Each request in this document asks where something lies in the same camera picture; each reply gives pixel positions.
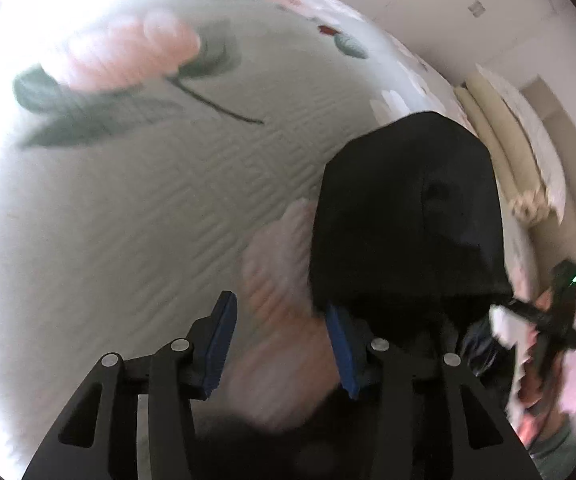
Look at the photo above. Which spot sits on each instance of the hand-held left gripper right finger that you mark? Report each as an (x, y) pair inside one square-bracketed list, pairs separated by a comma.
[(342, 351)]

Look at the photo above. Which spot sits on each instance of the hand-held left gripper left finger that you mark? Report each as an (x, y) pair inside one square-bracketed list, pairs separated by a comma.
[(222, 336)]

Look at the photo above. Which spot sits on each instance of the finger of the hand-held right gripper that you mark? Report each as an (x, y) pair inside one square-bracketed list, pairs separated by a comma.
[(517, 308)]

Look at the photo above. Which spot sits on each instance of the black garment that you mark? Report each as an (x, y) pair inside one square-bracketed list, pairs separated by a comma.
[(402, 210)]

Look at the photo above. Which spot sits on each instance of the person's right forearm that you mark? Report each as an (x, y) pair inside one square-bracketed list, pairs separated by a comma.
[(535, 400)]

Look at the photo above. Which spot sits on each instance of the person's right hand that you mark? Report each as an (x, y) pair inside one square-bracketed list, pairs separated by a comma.
[(543, 302)]

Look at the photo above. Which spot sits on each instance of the floral quilted bed sheet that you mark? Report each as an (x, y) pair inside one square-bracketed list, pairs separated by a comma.
[(143, 210)]

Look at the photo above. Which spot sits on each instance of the white quilted cover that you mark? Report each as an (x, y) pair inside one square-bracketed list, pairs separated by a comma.
[(537, 145)]

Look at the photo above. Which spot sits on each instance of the cream rolled mat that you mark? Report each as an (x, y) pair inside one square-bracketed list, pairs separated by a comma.
[(510, 130), (490, 130)]

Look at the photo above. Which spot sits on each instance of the white wall socket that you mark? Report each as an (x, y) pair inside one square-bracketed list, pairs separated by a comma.
[(476, 8)]

